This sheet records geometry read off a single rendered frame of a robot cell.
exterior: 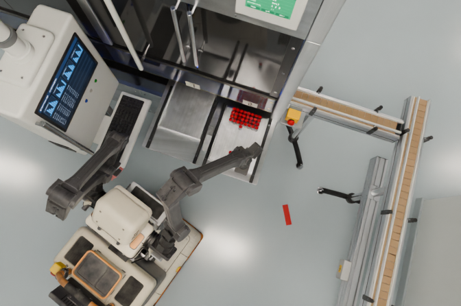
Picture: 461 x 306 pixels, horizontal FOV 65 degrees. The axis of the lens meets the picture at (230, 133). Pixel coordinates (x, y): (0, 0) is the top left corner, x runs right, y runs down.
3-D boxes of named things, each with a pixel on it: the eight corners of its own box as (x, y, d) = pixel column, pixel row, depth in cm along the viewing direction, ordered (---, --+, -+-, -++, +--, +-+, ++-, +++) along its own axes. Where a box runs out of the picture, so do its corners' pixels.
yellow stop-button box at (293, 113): (287, 108, 207) (290, 104, 200) (300, 112, 207) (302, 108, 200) (284, 120, 205) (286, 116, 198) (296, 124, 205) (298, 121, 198)
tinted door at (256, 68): (198, 71, 184) (188, 0, 127) (278, 96, 182) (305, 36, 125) (198, 71, 184) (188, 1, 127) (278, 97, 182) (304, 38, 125)
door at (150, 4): (113, 43, 187) (67, -38, 130) (197, 70, 184) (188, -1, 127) (113, 44, 187) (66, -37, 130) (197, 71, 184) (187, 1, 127)
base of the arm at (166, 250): (146, 245, 162) (167, 261, 160) (154, 233, 159) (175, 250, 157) (156, 235, 170) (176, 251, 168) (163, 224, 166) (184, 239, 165)
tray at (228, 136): (226, 106, 215) (226, 104, 211) (267, 119, 213) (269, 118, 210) (208, 160, 206) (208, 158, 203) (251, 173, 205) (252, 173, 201)
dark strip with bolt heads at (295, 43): (264, 108, 202) (291, 34, 125) (272, 110, 202) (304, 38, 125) (263, 110, 202) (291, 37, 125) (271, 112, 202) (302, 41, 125)
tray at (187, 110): (178, 75, 219) (178, 73, 215) (219, 88, 217) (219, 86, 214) (158, 126, 210) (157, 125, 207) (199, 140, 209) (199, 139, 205)
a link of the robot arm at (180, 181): (149, 188, 128) (167, 207, 124) (179, 165, 133) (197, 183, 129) (164, 228, 165) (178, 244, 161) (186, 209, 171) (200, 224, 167)
